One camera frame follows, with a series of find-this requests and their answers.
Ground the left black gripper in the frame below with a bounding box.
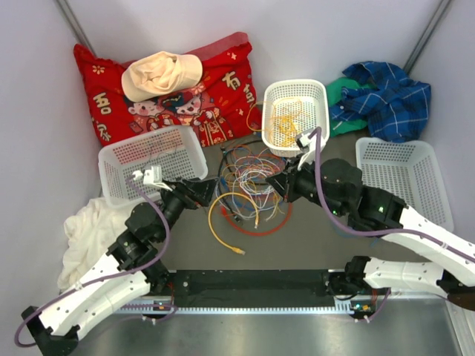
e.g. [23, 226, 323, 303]
[157, 177, 220, 243]

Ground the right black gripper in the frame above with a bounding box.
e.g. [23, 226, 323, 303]
[266, 154, 346, 218]

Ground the white thin cable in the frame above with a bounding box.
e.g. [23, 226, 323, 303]
[229, 154, 286, 229]

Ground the thin black cable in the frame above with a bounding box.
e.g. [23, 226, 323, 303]
[140, 139, 186, 175]

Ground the yellow thin cable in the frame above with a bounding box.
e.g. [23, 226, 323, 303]
[246, 96, 309, 148]

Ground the thin orange cable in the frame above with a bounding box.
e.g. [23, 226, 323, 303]
[269, 96, 309, 145]

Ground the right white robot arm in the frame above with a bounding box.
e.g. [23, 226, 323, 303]
[266, 159, 474, 310]

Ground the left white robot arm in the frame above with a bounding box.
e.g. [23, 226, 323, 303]
[14, 178, 217, 355]

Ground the left white perforated basket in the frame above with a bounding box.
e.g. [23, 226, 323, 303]
[98, 125, 208, 208]

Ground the white perforated basket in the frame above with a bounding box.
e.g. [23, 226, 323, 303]
[356, 137, 454, 232]
[261, 79, 330, 158]
[98, 125, 208, 208]

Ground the centre white perforated basket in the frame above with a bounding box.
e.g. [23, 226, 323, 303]
[261, 79, 330, 158]

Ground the green cloth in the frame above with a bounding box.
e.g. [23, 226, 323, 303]
[326, 77, 374, 137]

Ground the red printed pillow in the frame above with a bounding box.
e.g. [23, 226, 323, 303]
[73, 32, 261, 147]

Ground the white crumpled cloth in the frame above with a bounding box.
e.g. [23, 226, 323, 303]
[57, 197, 133, 292]

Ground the right white perforated basket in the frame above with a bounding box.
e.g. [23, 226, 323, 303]
[356, 137, 454, 232]

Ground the beige cap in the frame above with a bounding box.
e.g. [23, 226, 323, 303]
[121, 51, 203, 102]

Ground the blue plaid shirt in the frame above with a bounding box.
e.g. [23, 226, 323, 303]
[338, 61, 432, 143]

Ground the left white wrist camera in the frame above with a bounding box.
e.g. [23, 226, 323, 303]
[132, 165, 172, 191]

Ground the yellow ethernet cable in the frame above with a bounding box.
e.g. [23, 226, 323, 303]
[208, 192, 261, 256]

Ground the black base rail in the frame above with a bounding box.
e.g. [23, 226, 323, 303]
[171, 270, 335, 308]

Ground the grey slotted cable duct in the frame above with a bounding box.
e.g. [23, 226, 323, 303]
[114, 300, 375, 316]

